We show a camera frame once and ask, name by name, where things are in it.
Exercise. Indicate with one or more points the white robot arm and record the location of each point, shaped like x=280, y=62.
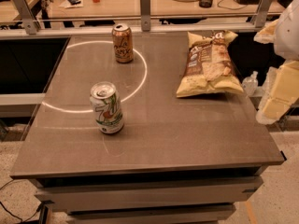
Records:
x=283, y=33

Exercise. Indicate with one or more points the white green 7up can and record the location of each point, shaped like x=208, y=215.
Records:
x=106, y=105

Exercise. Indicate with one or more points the grey metal bracket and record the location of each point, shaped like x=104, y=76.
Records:
x=145, y=15
x=30, y=23
x=261, y=14

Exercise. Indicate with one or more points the orange LaCroix soda can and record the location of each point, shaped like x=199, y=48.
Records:
x=122, y=43

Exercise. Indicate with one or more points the clear plastic sanitizer bottle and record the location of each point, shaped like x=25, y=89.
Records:
x=250, y=84

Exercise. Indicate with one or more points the right grey metal bracket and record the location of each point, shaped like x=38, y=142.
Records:
x=261, y=14

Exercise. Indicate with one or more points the yellow brown chip bag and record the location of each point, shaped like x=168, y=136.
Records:
x=209, y=68

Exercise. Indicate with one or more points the left grey metal bracket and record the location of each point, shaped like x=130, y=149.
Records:
x=30, y=23

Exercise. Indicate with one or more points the grey table drawer base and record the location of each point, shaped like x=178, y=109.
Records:
x=193, y=198

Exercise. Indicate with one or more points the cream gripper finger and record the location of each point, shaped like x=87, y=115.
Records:
x=267, y=34
x=281, y=91

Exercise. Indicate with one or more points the middle grey metal bracket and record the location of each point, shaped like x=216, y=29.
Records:
x=145, y=15

